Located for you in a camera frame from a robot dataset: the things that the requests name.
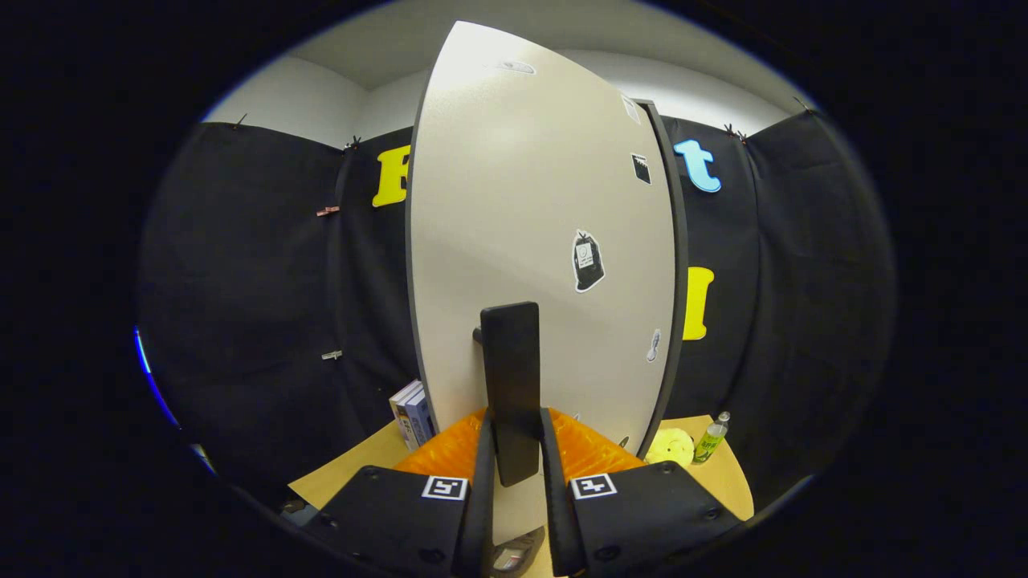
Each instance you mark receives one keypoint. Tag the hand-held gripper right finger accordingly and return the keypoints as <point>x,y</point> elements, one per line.
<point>554,498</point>

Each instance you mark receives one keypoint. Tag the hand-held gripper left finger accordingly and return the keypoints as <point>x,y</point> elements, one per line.
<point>482,498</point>

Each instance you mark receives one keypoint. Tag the grey shoe cabinet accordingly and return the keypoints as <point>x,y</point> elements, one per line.
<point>677,241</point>

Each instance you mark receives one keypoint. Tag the white book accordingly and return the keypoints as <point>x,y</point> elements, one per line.
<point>404,409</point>

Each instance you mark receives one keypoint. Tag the yellow plush toy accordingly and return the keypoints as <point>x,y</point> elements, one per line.
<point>671,448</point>

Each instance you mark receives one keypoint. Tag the green label bottle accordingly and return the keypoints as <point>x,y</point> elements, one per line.
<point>711,440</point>

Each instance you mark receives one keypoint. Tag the black backdrop cloth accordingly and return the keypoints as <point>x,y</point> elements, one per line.
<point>241,321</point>

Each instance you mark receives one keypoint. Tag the reddish brown clip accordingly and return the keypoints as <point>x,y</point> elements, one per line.
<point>327,211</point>

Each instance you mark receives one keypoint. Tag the black clip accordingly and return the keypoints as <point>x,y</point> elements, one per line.
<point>352,144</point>
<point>803,104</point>
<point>729,129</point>

